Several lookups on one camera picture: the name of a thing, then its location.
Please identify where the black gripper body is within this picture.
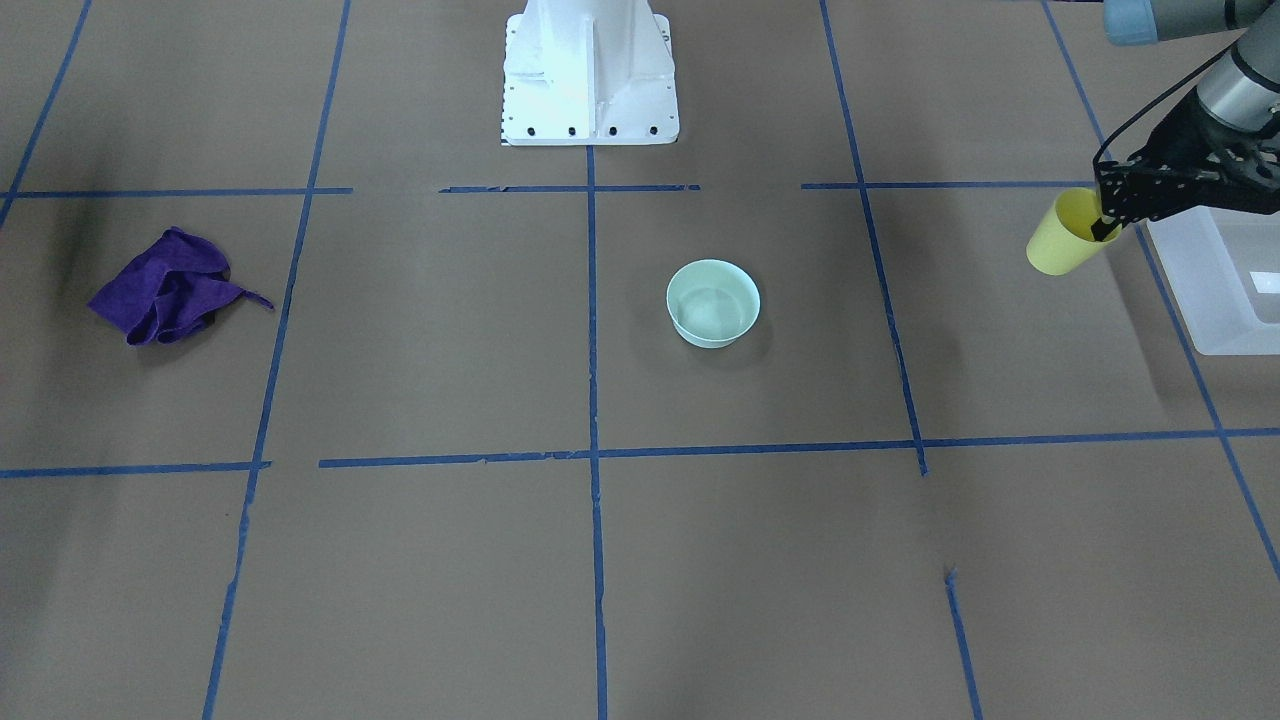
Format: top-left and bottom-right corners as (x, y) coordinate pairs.
(1094, 95), (1279, 225)

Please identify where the yellow plastic cup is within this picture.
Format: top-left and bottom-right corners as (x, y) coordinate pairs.
(1025, 187), (1112, 275)

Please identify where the light green ceramic bowl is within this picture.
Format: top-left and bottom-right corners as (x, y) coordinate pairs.
(666, 258), (762, 348)

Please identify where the purple cloth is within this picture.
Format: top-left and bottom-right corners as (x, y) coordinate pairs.
(87, 225), (275, 347)

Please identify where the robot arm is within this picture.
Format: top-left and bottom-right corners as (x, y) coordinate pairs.
(1085, 1), (1279, 243)

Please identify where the clear plastic storage box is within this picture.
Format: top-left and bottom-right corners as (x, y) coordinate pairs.
(1147, 208), (1279, 356)

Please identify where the white label in box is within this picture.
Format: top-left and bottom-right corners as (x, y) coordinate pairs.
(1249, 272), (1280, 295)

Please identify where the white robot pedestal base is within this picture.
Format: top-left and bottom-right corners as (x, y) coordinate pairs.
(500, 1), (681, 147)

